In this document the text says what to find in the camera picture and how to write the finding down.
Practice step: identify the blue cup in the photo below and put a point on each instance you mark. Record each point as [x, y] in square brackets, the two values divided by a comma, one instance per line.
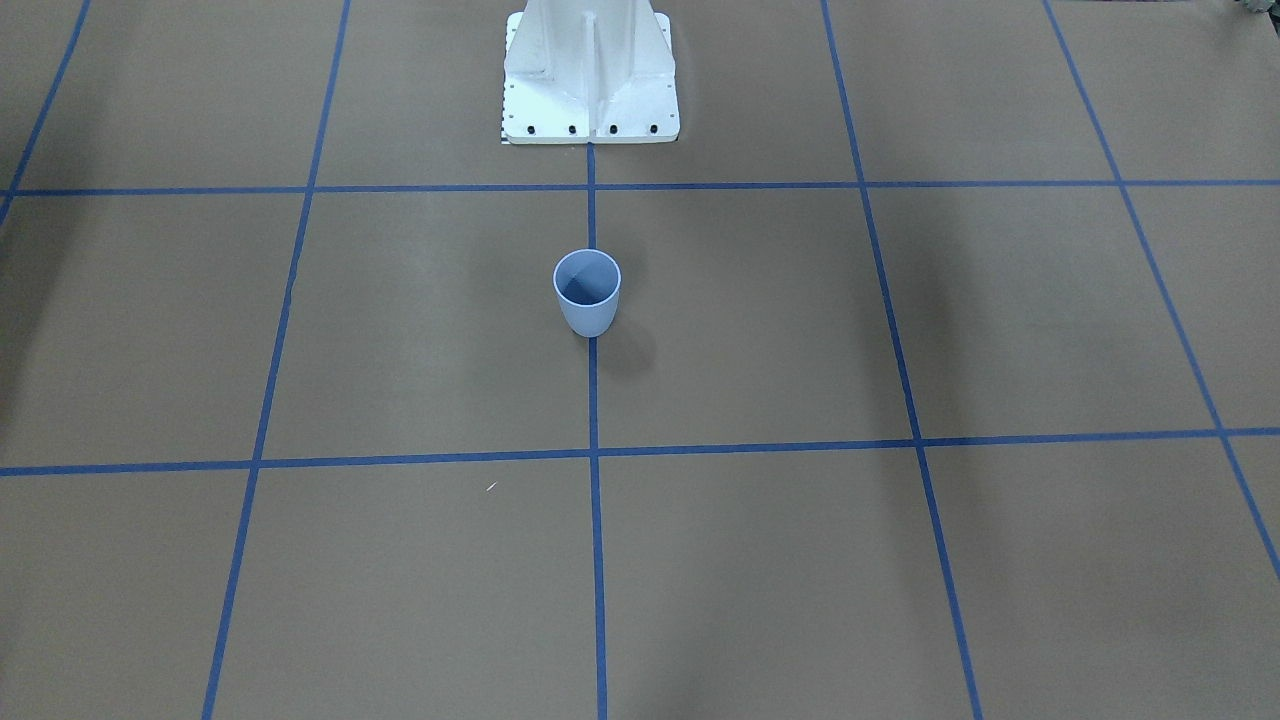
[588, 284]

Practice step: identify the brown paper table cover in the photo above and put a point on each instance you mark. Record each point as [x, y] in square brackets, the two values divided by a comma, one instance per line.
[943, 383]

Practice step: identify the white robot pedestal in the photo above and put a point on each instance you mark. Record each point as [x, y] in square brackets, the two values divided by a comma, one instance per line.
[589, 72]

